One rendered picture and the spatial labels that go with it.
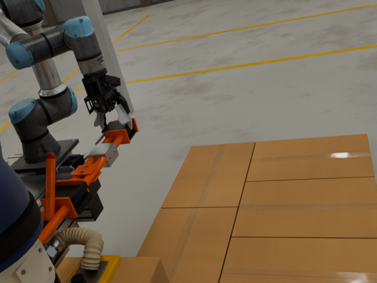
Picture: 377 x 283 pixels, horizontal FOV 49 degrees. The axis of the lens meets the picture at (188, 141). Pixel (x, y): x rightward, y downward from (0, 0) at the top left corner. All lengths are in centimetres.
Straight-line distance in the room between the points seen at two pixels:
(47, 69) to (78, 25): 54
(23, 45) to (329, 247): 127
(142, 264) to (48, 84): 85
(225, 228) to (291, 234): 29
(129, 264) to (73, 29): 66
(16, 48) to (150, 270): 71
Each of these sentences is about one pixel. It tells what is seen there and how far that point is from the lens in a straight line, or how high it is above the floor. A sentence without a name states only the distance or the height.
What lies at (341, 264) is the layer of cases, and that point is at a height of 54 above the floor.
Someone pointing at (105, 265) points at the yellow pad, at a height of 110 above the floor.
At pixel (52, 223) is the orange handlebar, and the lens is 99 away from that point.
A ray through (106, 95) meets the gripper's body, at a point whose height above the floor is 135.
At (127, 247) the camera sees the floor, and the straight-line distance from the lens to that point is 281.
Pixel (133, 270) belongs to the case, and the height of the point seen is 95.
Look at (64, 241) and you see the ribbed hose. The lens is 103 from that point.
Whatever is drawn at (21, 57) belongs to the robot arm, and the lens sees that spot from 125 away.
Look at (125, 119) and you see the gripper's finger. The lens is 128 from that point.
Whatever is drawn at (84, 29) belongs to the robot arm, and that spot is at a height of 154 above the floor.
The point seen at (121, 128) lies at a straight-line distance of 129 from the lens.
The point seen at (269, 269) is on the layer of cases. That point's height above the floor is 54.
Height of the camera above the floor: 172
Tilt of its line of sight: 27 degrees down
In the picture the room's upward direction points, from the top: 15 degrees counter-clockwise
